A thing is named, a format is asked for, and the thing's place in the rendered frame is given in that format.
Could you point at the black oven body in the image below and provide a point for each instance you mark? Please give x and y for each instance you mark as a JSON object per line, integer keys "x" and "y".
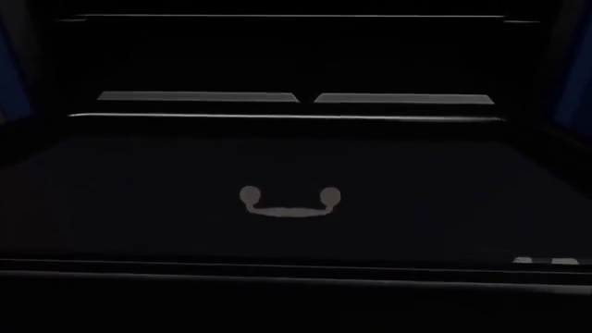
{"x": 296, "y": 62}

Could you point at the grey rectangular oven panel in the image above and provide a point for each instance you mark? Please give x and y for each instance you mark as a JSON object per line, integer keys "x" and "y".
{"x": 199, "y": 96}
{"x": 401, "y": 98}

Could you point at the black oven door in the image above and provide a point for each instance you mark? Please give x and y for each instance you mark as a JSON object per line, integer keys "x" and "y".
{"x": 139, "y": 208}

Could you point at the blue side cabinet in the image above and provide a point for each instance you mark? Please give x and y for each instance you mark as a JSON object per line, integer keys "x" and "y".
{"x": 575, "y": 86}
{"x": 11, "y": 79}

